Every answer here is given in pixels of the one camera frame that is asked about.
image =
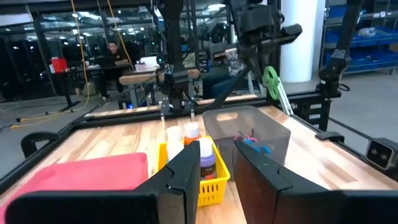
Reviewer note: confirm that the grey translucent plastic bin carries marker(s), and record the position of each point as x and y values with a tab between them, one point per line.
273	130

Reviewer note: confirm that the wooden workbench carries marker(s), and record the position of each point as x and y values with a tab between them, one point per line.
136	79

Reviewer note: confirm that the green paint bottle white cap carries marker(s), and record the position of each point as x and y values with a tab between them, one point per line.
174	151

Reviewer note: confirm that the blue storage shelving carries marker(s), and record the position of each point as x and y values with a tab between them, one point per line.
373	40

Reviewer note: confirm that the purple paint bottle white cap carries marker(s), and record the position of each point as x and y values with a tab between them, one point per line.
207	155

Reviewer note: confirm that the white building pillar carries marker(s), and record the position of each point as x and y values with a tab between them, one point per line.
298	56

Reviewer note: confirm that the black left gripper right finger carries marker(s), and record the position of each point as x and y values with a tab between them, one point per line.
258	186

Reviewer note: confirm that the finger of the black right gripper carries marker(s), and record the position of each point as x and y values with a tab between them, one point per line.
248	60
260	67

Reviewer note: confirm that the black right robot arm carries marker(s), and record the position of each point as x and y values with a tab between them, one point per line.
174	46

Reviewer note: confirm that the orange paint bottle white cap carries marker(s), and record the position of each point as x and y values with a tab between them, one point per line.
191	133

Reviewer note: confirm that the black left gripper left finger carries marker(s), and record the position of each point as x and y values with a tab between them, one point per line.
180	186

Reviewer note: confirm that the pink plastic tray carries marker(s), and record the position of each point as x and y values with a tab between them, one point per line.
77	174

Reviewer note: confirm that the red box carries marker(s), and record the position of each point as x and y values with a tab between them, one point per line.
59	65

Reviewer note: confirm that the black table-level camera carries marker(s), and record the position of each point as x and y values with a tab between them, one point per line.
381	154

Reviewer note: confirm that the person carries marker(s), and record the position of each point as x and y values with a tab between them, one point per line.
217	87
115	59

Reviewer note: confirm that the yellow plastic basket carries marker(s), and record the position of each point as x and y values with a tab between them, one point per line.
211	191

